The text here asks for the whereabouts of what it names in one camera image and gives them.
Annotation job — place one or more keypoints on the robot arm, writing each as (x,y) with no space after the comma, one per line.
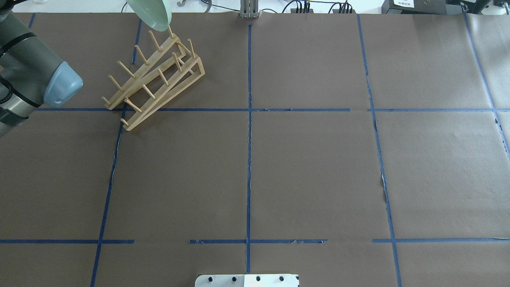
(32,74)

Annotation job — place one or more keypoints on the grey metal bracket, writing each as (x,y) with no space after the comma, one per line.
(249,9)

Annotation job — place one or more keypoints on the light green ceramic plate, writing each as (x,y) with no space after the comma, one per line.
(157,14)

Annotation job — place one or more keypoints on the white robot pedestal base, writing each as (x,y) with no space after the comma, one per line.
(248,280)

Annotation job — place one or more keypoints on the wooden dish rack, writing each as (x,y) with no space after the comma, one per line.
(171,69)

